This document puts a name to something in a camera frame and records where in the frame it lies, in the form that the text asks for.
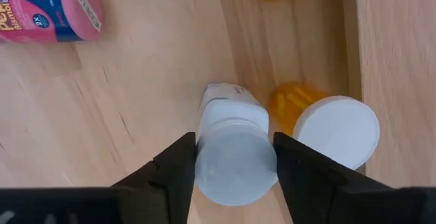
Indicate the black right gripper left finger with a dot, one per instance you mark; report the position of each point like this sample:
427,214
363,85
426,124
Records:
167,190

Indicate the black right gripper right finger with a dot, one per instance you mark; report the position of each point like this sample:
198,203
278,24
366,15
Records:
323,193

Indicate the orange pill bottle white cap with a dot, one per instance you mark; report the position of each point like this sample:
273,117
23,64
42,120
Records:
337,128

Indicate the white plastic medicine bottle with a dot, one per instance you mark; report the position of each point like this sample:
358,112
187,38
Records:
235,162

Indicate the red blue white bottle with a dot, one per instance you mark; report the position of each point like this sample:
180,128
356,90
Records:
47,9

